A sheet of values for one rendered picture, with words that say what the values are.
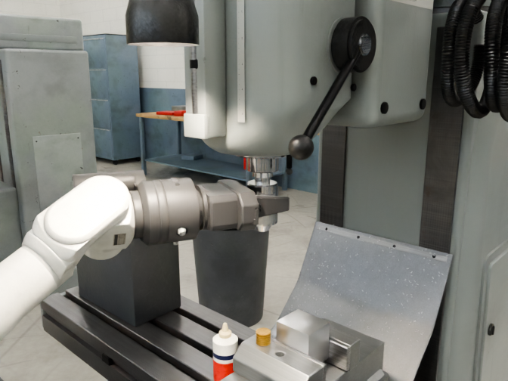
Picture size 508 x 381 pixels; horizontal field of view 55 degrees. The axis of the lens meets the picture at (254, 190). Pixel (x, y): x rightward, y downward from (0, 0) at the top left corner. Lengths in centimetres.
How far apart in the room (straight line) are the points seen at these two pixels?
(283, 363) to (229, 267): 199
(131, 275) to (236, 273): 174
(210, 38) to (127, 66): 747
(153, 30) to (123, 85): 754
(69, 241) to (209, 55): 27
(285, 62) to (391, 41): 21
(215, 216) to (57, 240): 20
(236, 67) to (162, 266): 53
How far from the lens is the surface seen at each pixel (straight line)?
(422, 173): 99
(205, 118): 60
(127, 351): 96
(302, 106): 62
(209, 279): 275
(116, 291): 105
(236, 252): 264
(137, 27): 49
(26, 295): 61
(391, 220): 104
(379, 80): 73
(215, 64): 61
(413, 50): 82
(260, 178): 71
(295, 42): 60
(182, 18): 49
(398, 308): 102
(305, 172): 599
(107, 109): 795
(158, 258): 101
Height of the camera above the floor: 142
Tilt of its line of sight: 14 degrees down
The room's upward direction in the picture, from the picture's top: straight up
